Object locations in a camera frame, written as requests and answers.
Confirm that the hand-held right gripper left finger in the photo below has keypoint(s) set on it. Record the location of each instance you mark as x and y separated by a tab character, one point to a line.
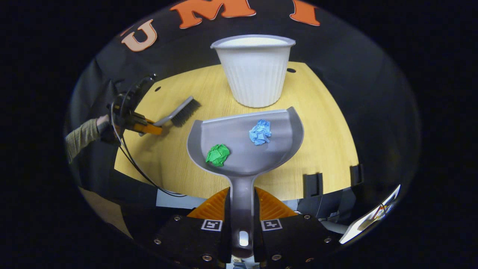
194	243

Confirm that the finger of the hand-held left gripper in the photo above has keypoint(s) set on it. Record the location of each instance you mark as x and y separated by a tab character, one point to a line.
149	129
140	118

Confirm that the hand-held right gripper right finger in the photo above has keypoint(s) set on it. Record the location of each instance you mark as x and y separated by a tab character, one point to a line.
295	243

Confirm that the small grey broom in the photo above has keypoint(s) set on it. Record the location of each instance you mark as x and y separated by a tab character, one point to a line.
185	110

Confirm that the green paper ball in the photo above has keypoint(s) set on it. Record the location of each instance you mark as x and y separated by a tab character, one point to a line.
217	155

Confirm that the grey dustpan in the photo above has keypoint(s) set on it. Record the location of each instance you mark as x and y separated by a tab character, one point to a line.
242	157

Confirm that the blue paper ball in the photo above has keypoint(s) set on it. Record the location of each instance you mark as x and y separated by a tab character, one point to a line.
260	132

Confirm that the white ribbed garbage bin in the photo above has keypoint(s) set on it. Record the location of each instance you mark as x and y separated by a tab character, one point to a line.
254	74

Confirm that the wooden desktop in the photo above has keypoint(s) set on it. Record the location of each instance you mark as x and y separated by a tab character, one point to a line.
325	142

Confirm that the black table clamp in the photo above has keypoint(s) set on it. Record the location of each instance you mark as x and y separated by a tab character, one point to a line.
313	185
356	175

